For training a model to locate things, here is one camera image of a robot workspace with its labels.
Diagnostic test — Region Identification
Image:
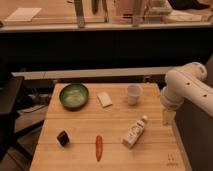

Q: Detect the black cube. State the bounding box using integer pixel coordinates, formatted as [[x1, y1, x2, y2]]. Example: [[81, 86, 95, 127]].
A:
[[57, 131, 69, 146]]

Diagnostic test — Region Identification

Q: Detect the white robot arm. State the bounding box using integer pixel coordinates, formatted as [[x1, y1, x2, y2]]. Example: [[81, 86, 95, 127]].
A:
[[160, 62, 213, 125]]

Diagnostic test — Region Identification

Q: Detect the white eraser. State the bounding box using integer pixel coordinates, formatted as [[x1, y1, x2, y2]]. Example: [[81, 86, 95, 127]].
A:
[[97, 92, 112, 107]]

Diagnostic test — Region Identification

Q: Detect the white bottle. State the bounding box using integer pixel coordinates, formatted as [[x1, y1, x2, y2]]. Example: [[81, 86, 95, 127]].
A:
[[122, 115, 148, 149]]

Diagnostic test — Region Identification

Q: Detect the white plastic cup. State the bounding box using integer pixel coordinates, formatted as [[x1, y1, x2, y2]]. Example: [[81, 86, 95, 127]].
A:
[[127, 84, 142, 105]]

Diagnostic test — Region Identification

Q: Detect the red chili pepper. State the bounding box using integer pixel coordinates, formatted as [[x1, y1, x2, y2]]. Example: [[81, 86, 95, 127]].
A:
[[96, 135, 103, 162]]

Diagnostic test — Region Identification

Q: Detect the green bowl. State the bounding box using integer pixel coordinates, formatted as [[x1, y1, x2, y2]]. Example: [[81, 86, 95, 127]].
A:
[[59, 83, 89, 110]]

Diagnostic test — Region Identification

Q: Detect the black chair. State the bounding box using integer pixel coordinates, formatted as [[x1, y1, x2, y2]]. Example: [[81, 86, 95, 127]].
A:
[[0, 76, 44, 162]]

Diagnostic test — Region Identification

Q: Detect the white paper sheet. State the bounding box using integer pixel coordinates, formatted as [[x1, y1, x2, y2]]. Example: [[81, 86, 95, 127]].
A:
[[5, 8, 41, 22]]

